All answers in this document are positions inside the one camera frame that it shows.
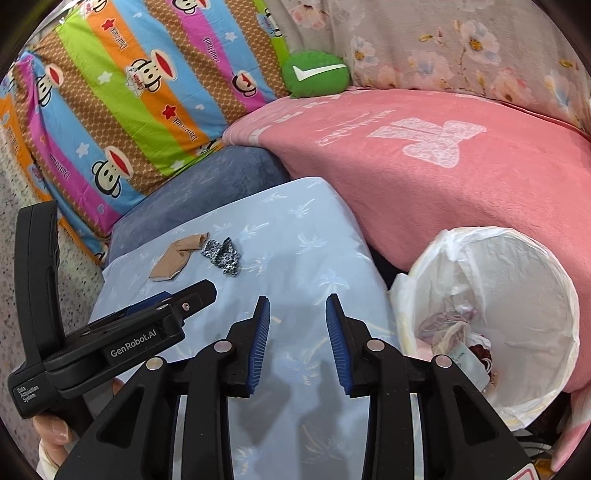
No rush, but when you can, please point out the dark red velvet scrunchie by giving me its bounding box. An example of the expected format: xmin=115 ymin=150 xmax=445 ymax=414
xmin=469 ymin=344 xmax=493 ymax=374

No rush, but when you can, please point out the mauve fabric piece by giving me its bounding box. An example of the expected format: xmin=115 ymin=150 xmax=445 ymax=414
xmin=419 ymin=308 xmax=478 ymax=338

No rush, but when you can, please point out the tan stocking piece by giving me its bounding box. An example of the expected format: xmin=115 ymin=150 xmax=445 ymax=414
xmin=149 ymin=233 xmax=209 ymax=281

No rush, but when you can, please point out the dark blue pillow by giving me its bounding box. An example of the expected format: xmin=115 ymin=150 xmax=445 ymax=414
xmin=106 ymin=146 xmax=290 ymax=263

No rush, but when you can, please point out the person's left hand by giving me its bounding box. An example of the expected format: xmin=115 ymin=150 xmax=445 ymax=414
xmin=32 ymin=415 xmax=75 ymax=479

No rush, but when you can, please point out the pink fleece blanket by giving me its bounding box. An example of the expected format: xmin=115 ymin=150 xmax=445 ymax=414
xmin=222 ymin=89 xmax=590 ymax=469

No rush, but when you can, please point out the green checkmark plush cushion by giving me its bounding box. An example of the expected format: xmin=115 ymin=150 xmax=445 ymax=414
xmin=281 ymin=51 xmax=351 ymax=98

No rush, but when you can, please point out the light blue palm-print pillow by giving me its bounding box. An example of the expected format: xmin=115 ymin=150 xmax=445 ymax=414
xmin=92 ymin=178 xmax=398 ymax=479

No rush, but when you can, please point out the white printed packet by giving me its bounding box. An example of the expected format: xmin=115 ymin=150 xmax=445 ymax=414
xmin=448 ymin=342 xmax=490 ymax=392

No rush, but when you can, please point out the white lined trash bin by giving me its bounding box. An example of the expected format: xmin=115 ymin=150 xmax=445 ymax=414
xmin=390 ymin=227 xmax=580 ymax=431

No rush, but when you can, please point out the colourful monkey print quilt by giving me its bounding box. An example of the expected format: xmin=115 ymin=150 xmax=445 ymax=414
xmin=1 ymin=1 xmax=290 ymax=263

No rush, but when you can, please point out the grey floral bedsheet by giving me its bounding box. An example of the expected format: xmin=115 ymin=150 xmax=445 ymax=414
xmin=269 ymin=1 xmax=590 ymax=131

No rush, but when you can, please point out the black white patterned scrunchie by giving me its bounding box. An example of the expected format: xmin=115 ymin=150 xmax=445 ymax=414
xmin=201 ymin=237 xmax=240 ymax=277

